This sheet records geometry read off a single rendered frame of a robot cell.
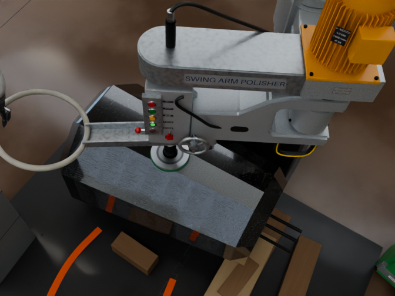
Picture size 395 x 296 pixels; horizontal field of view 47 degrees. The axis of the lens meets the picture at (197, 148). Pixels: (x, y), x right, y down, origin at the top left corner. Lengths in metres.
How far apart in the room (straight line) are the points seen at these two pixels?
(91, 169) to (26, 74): 1.60
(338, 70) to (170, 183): 1.14
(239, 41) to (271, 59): 0.15
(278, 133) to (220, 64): 0.55
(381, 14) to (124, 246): 2.11
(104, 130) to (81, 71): 1.61
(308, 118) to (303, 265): 1.35
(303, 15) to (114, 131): 1.12
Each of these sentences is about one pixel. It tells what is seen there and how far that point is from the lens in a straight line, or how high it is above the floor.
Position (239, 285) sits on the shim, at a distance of 2.89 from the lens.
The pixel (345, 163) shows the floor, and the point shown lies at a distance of 3.68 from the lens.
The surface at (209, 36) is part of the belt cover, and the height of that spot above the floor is 1.69.
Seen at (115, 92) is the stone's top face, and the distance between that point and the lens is 2.76.
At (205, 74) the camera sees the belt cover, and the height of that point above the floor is 1.66.
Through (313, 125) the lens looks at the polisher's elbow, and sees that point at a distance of 2.10.
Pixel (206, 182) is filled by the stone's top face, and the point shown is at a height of 0.82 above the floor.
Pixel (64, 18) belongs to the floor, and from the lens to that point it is 4.45.
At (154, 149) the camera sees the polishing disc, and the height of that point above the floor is 0.85.
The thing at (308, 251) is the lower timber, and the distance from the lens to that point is 3.19.
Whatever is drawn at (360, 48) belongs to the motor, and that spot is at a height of 1.92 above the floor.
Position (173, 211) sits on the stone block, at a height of 0.67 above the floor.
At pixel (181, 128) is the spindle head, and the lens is 2.07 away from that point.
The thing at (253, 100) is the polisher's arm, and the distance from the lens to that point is 1.97.
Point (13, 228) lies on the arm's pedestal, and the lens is 2.98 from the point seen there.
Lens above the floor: 3.00
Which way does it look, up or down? 59 degrees down
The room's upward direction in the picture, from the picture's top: 6 degrees clockwise
